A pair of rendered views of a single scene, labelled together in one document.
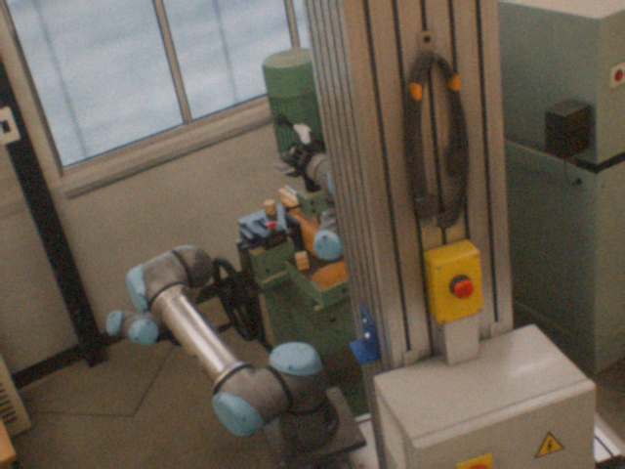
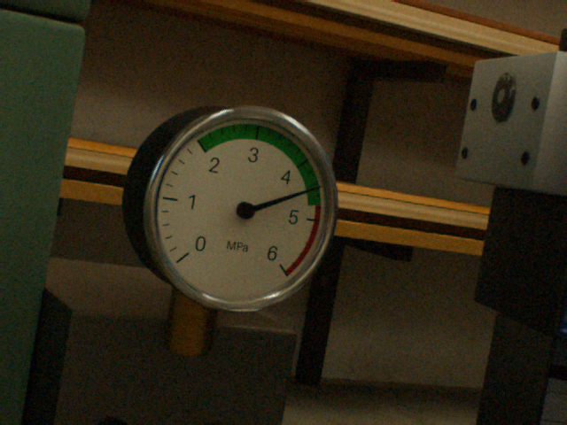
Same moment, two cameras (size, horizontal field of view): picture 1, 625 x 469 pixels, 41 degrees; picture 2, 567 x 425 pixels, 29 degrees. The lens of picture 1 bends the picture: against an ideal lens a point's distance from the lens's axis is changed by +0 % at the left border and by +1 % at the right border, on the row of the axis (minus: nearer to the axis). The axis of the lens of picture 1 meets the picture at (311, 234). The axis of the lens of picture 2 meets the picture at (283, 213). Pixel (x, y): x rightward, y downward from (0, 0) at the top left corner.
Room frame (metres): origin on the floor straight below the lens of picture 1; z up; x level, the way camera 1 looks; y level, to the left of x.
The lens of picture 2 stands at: (2.02, 0.40, 0.68)
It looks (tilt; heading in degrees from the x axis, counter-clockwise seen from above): 3 degrees down; 269
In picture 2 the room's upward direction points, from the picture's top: 10 degrees clockwise
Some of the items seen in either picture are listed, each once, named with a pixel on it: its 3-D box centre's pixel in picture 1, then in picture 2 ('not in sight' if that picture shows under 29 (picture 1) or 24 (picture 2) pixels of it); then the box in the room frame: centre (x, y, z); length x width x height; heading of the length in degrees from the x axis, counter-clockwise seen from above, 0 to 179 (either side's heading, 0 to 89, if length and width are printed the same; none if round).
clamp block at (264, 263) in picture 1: (267, 251); not in sight; (2.29, 0.15, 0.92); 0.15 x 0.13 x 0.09; 24
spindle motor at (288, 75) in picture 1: (299, 106); not in sight; (2.35, -0.03, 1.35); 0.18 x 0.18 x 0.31
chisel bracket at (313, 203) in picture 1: (321, 199); not in sight; (2.36, -0.05, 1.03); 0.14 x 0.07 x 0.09; 114
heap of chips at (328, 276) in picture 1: (333, 271); not in sight; (2.11, -0.05, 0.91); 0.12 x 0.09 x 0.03; 114
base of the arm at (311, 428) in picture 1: (306, 409); not in sight; (1.57, 0.09, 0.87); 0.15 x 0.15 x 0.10
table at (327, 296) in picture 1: (292, 253); not in sight; (2.32, 0.07, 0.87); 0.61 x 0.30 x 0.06; 24
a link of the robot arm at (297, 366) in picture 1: (296, 374); not in sight; (1.57, 0.10, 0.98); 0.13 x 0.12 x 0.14; 122
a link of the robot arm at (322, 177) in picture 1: (337, 180); not in sight; (1.91, -0.09, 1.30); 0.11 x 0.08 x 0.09; 24
